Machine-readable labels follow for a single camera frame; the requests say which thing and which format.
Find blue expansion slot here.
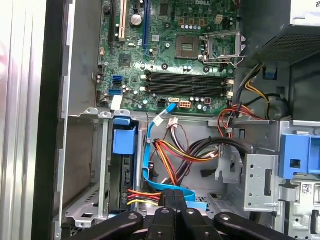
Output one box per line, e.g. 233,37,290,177
142,0,150,58

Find black sleeved wire bundle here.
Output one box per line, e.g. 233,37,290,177
174,136,254,187

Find metal socket cover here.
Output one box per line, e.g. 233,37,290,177
199,30,245,67

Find CPU socket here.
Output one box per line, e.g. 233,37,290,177
175,34,201,60

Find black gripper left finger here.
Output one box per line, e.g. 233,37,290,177
83,189,179,240

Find grey power supply unit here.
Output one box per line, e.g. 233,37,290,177
238,0,320,68

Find metal locking lever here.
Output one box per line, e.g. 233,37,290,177
202,55,246,68

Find hard disk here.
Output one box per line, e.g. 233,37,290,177
108,115,142,217

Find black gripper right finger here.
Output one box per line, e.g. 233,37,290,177
174,189,292,240

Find blue data wire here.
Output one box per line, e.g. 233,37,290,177
141,101,210,210

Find black PC case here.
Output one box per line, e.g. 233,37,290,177
31,0,320,240

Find tan expansion slot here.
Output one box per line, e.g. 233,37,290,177
118,0,126,43

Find black expansion slot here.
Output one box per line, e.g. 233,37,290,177
109,0,118,49

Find blue drive latch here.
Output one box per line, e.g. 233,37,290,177
278,133,320,181

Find grey disk bay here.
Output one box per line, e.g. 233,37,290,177
61,107,148,230

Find green motherboard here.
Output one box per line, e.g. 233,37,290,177
96,0,241,116

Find black RAM slot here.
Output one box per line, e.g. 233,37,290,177
144,83,235,91
144,89,235,98
144,70,235,78
144,76,235,84

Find white plug wire bundle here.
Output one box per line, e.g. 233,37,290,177
163,117,188,141

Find small blue clip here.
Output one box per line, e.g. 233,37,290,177
264,68,278,80

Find yellow black power wires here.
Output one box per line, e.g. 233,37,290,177
234,62,292,121

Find red orange wire bundle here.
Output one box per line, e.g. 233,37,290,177
217,103,266,141

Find grey optical drive cage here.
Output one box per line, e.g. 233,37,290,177
243,119,320,240

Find silver coin battery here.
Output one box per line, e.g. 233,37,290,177
130,13,143,27

